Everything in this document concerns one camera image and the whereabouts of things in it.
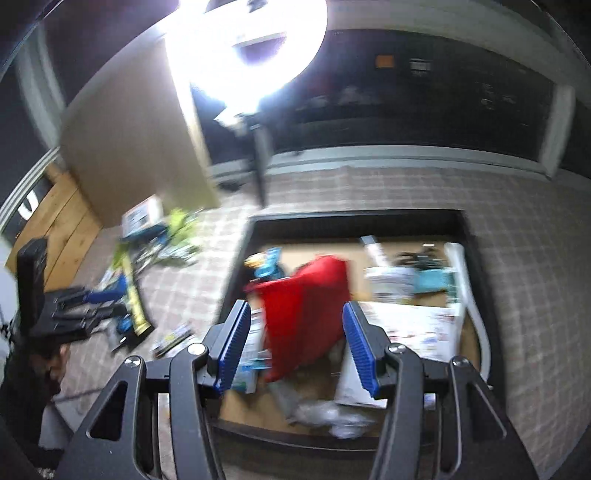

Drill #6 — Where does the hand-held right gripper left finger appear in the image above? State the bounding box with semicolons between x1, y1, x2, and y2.
60;299;252;480

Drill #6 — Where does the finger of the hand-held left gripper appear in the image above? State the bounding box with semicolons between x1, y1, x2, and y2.
52;304;129;332
55;278;129;308

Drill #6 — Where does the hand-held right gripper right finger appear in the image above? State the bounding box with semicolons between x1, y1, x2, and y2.
342;301;539;480

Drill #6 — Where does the large white box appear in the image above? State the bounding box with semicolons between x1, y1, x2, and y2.
335;302;463;409

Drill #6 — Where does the red fabric pouch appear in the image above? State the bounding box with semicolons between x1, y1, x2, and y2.
245;255;352;384

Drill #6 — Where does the clear plastic bag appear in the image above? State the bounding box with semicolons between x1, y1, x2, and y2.
285;398;376;440

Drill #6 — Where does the black cardboard tray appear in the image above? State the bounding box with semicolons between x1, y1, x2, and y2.
215;209;498;452

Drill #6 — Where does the person's left hand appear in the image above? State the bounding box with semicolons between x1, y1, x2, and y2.
45;344;71;398

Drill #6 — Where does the long yellow packet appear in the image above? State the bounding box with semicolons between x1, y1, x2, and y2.
124;257;156;339

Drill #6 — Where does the green snack packet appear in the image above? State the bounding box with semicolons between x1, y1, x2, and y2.
111;242;136;278

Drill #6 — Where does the yellow black sachet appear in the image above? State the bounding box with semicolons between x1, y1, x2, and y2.
154;322;195;359

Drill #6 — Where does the blue foil packet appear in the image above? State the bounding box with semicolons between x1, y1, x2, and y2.
122;226;168;244

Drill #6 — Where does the knotty pine wood panel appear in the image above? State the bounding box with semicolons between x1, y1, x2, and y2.
4;161;103;288

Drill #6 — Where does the orange cardboard box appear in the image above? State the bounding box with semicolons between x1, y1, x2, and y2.
122;196;163;236

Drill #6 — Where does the yellow-green packet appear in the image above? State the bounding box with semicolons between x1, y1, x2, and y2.
164;209;202;246

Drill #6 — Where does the white sunscreen tube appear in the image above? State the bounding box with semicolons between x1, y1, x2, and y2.
360;235;391;268

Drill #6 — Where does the black light stand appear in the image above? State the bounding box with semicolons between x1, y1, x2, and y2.
216;105;274;209

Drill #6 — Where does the white ring light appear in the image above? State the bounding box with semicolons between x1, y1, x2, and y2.
164;0;329;117

